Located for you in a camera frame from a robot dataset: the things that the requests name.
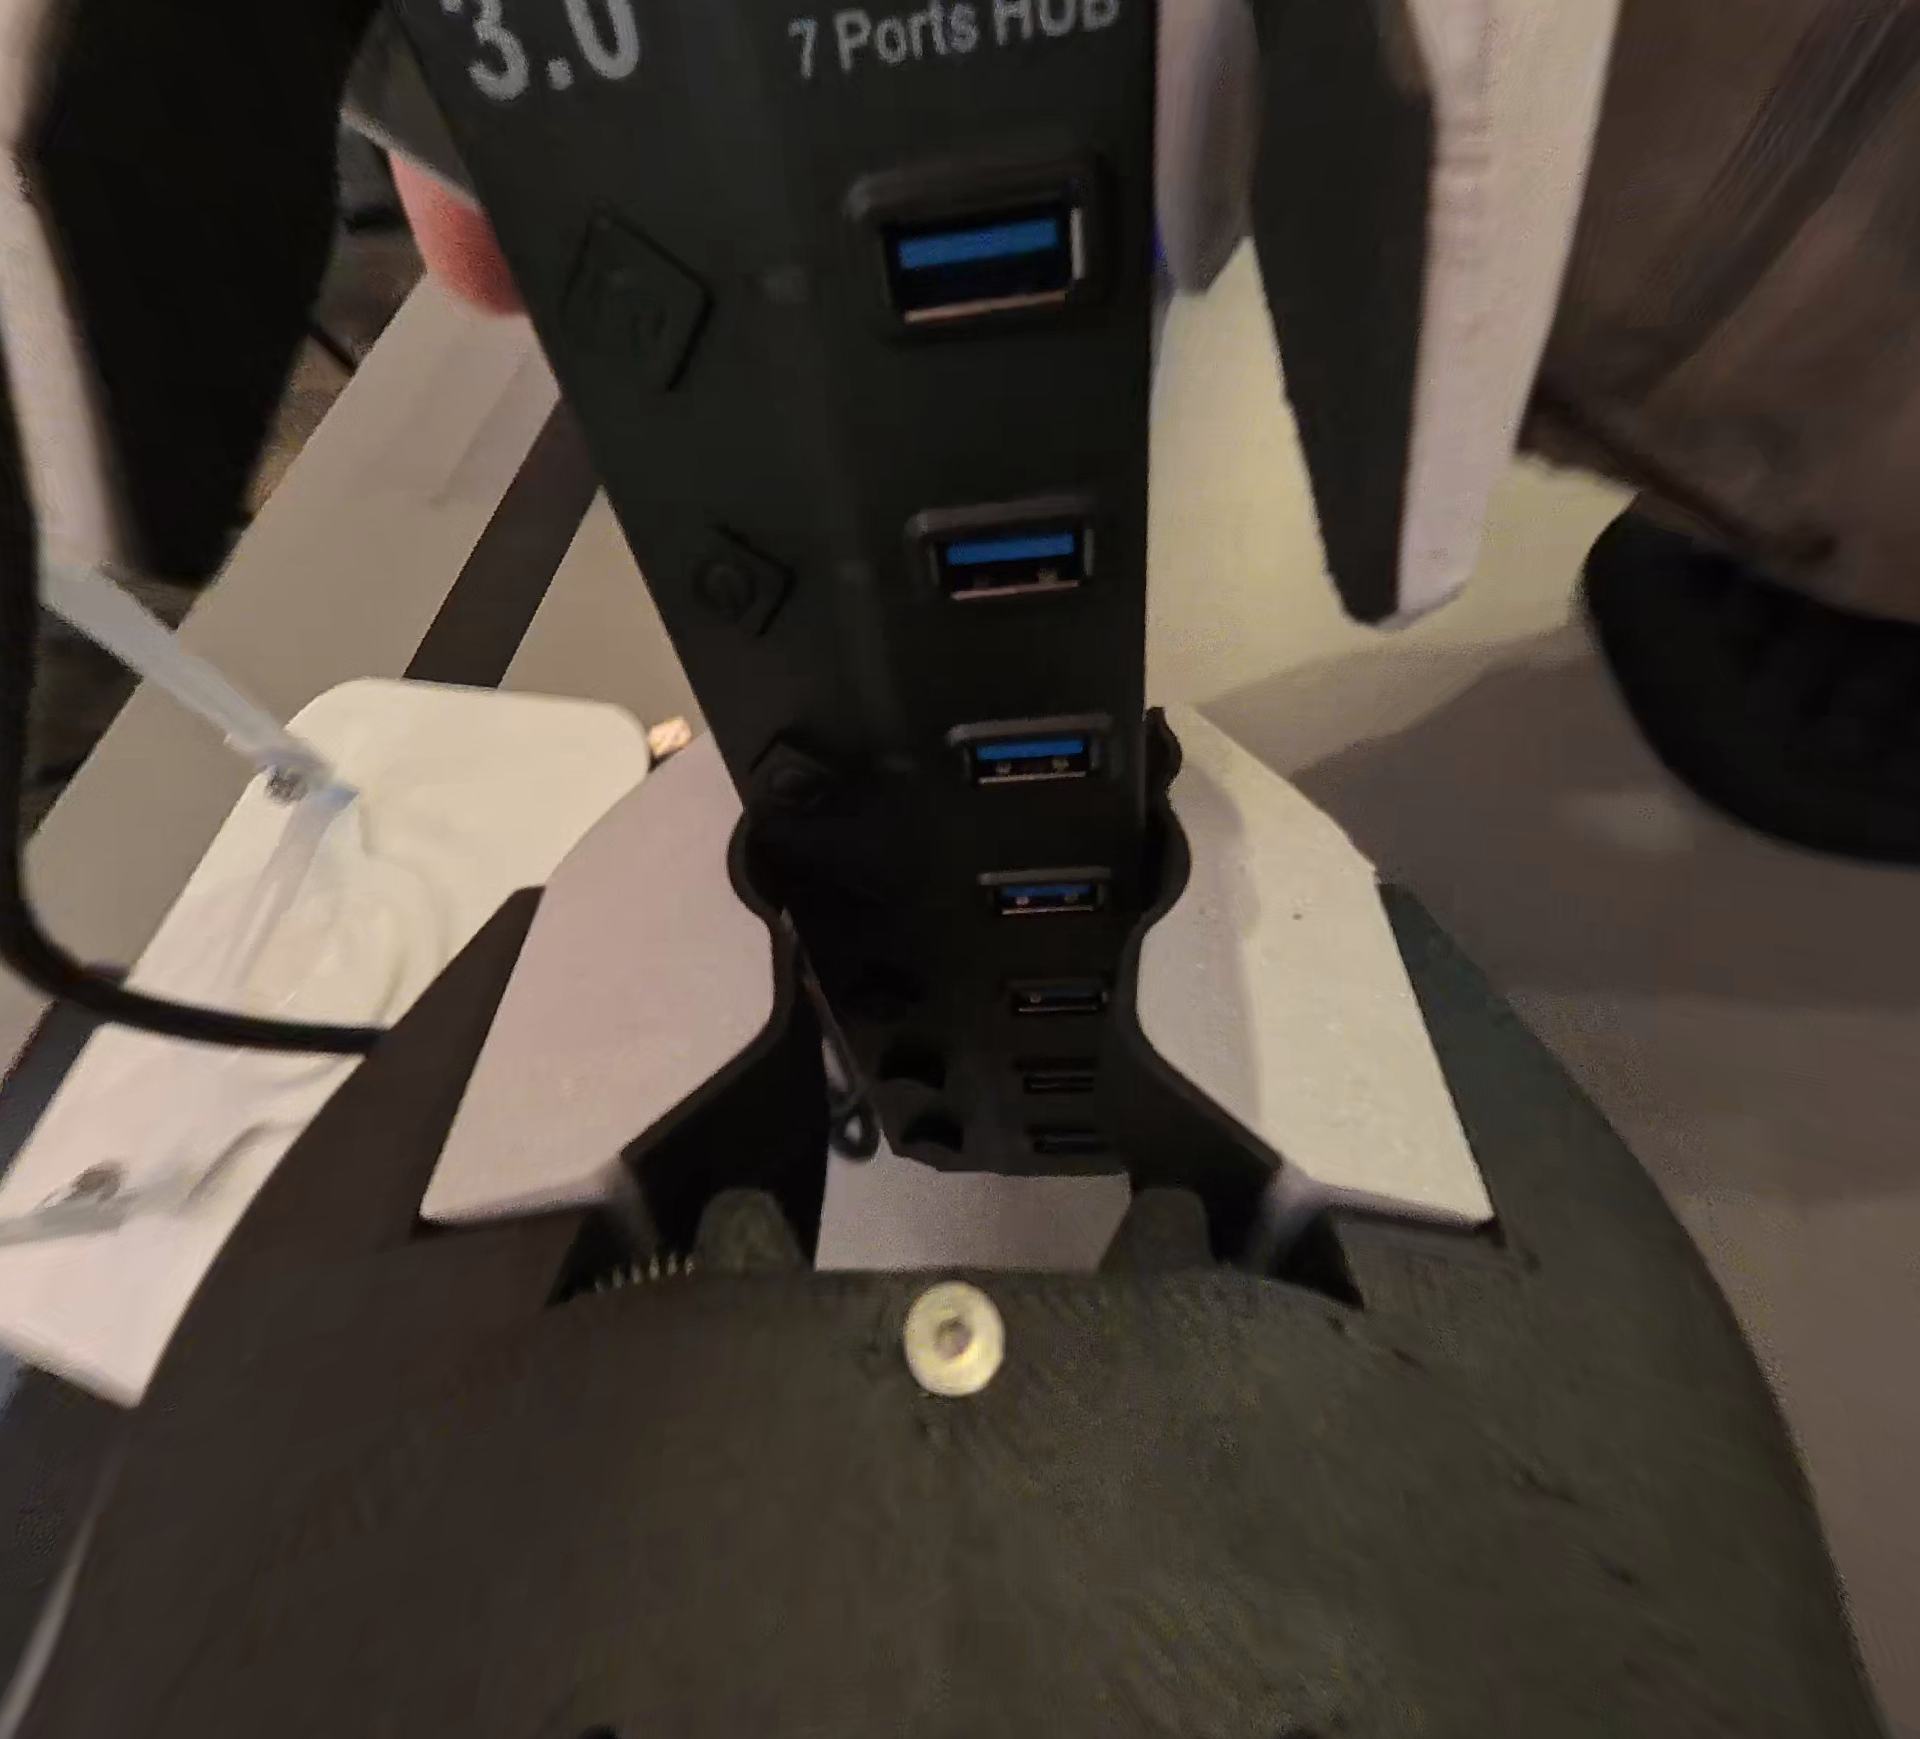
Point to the person's right hand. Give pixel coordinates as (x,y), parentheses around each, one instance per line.
(450,231)

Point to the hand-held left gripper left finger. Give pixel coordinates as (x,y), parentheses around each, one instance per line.
(601,1018)

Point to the person's right forearm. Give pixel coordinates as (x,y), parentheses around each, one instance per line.
(1741,194)

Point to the black multi-port usb hub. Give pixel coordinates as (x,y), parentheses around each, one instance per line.
(840,419)

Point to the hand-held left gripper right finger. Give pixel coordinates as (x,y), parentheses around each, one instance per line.
(1305,1018)

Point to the dark cloth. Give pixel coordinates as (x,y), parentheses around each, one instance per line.
(1770,703)

